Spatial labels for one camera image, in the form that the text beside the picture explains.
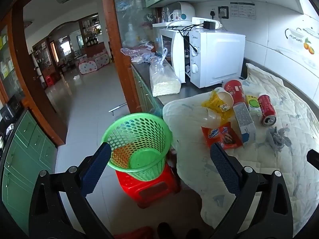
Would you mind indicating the green floor cabinets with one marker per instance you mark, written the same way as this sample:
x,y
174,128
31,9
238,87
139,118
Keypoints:
x,y
25,154

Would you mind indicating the grey and white carton box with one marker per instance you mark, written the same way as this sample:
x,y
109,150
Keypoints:
x,y
245,124

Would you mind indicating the white quilted mat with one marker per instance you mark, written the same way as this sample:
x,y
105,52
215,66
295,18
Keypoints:
x,y
274,179

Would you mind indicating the clear plastic bags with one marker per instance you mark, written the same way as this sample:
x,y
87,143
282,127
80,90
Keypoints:
x,y
138,52

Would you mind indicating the wooden door frame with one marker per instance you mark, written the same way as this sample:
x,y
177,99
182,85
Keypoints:
x,y
119,54

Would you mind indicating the red soda can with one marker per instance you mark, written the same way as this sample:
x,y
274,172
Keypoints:
x,y
266,108

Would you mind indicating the metal rod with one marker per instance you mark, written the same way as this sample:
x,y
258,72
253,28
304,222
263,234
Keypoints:
x,y
118,107

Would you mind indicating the red plastic stool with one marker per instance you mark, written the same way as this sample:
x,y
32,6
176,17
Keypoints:
x,y
149,191

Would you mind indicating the white power strip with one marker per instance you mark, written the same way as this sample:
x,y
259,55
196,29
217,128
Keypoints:
x,y
199,20

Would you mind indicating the white electric water pot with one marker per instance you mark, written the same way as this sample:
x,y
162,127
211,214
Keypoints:
x,y
185,11

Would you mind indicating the black appliance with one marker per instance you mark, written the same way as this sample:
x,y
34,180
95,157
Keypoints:
x,y
10,109

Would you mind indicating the orange snack packet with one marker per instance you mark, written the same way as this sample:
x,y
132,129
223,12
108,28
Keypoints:
x,y
219,134

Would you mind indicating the white microwave oven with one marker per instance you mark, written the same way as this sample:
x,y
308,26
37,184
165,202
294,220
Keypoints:
x,y
216,59

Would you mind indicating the small red stools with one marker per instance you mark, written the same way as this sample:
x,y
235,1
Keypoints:
x,y
49,80

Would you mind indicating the white wall socket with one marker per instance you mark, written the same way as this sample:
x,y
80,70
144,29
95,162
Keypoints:
x,y
212,12

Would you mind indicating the green and white drink carton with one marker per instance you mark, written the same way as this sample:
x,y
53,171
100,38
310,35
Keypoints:
x,y
253,104

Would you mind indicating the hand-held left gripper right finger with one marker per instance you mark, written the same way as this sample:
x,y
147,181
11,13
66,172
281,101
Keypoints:
x,y
224,169

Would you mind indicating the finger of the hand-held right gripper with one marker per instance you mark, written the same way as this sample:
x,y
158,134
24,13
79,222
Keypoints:
x,y
313,158

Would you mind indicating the black wall socket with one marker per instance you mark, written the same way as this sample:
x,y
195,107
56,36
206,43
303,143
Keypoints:
x,y
223,12

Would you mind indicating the black power adapter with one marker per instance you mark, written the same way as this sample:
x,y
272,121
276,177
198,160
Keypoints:
x,y
209,25

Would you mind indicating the green counter cabinets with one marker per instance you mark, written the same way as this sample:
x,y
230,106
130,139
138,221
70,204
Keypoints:
x,y
144,92

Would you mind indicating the yellow plastic bag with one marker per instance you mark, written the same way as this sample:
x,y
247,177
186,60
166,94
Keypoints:
x,y
211,102

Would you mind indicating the wooden display cabinet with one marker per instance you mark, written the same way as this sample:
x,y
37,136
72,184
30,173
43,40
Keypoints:
x,y
91,32

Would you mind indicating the blue clear plastic bag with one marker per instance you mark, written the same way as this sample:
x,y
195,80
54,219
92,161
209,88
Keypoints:
x,y
156,111

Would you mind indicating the grey paper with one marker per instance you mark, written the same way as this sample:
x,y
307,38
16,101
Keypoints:
x,y
278,139

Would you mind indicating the red plastic object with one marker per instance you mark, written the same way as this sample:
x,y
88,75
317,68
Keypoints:
x,y
134,233

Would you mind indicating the white paper cup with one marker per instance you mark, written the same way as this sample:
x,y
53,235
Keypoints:
x,y
225,99

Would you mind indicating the white printed mug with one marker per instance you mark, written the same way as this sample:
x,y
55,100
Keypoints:
x,y
175,15

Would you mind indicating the polka dot play tent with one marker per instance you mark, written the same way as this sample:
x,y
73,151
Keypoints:
x,y
92,63

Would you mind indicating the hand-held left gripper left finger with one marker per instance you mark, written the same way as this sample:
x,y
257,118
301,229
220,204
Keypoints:
x,y
96,169

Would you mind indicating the fruit wall sticker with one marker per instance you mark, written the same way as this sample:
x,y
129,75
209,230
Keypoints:
x,y
307,44

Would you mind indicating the green plastic basket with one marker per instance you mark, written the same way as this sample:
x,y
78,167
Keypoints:
x,y
139,159

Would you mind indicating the clear plastic jug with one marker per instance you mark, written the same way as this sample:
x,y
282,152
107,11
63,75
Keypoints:
x,y
130,36

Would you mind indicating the red cylindrical snack canister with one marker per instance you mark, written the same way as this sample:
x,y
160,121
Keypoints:
x,y
235,92

